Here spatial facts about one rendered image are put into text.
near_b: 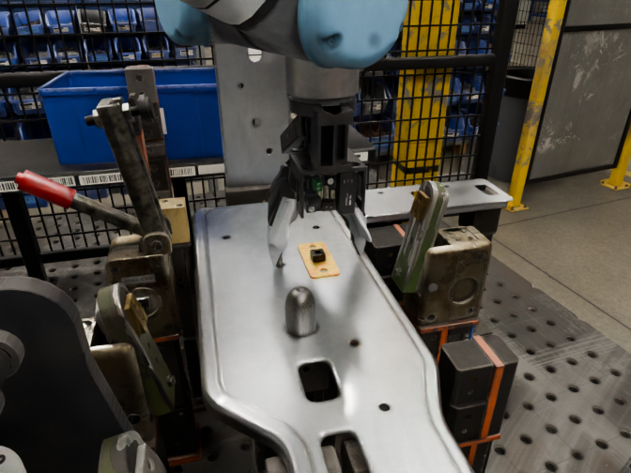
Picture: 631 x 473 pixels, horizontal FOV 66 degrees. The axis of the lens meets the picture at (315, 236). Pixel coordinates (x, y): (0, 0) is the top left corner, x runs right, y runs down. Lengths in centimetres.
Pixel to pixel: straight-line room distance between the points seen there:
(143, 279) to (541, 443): 63
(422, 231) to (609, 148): 330
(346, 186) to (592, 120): 315
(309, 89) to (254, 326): 25
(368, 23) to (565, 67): 296
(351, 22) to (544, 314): 91
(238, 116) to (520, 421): 66
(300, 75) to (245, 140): 35
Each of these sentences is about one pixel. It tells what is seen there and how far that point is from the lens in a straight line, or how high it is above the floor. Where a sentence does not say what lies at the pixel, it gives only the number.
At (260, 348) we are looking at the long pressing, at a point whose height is 100.
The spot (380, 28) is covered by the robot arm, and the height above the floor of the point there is 130.
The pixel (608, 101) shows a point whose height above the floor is 61.
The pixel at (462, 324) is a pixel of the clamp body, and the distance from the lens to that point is 67.
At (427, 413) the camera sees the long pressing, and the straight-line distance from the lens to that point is 45.
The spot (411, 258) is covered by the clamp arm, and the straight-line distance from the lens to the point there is 59.
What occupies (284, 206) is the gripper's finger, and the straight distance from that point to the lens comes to 57.
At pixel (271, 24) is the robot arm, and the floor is 130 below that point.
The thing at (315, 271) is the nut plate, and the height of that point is 100.
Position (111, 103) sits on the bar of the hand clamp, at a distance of 54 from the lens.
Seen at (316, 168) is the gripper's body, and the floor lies 115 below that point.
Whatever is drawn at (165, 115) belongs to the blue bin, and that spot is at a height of 111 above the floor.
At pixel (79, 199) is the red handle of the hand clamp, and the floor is 112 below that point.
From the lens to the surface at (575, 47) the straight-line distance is 326.
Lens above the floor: 133
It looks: 29 degrees down
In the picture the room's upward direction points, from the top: straight up
